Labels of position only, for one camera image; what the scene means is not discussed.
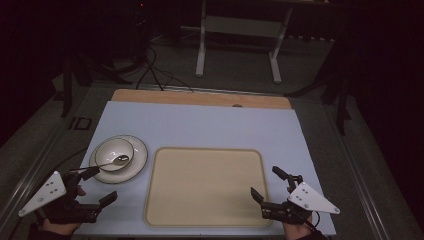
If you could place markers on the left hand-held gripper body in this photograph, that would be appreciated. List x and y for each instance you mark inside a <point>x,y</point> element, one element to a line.
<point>50,191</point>

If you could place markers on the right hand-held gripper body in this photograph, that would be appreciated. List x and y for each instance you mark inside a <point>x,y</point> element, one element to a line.
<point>308,200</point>

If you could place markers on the metal spoon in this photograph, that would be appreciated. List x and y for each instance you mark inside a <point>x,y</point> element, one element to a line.
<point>120,159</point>

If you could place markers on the person's right hand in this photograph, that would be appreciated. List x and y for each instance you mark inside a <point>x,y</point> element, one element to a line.
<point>296,231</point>

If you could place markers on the person's left hand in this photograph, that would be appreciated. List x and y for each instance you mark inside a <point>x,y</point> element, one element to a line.
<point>63,227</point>

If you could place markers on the white bowl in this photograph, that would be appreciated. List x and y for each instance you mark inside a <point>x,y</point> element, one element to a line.
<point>113,151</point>

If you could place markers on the beige tray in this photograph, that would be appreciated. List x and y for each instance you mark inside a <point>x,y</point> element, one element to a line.
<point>206,186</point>

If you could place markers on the white plate with dark rim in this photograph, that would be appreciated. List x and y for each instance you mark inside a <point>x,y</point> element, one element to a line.
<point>140,156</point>

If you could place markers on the light blue table mat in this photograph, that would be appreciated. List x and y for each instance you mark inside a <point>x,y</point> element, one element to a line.
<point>200,126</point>

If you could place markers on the black stand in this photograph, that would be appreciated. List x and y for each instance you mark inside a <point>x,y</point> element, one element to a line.
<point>341,96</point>

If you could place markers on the wooden table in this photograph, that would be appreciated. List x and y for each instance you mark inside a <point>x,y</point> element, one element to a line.
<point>200,98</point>

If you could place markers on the metal floor rail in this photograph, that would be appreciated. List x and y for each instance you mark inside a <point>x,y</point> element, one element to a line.
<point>30,176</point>
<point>356,173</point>

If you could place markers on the black floor bracket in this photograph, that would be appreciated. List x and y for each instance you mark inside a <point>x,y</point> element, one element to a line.
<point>80,123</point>

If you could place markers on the white metal table frame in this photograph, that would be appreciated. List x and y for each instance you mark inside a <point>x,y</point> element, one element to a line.
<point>240,26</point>

